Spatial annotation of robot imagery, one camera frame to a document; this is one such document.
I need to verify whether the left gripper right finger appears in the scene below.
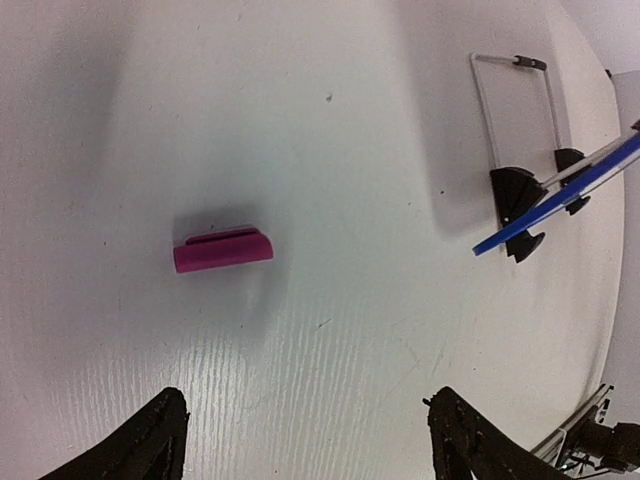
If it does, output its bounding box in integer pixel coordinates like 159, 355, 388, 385
423, 386, 566, 479

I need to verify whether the magenta marker cap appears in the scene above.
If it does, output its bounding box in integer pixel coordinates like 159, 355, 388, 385
173, 227, 274, 274

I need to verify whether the aluminium front rail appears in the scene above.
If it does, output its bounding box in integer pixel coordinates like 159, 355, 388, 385
530, 383, 615, 466

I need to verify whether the black wire whiteboard stand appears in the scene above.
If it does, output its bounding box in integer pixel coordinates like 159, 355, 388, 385
468, 52, 591, 265

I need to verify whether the blue framed small whiteboard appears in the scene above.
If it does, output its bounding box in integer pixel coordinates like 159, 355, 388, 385
472, 127, 639, 262

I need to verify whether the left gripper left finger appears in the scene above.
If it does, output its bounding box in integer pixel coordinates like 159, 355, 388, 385
44, 387, 189, 479

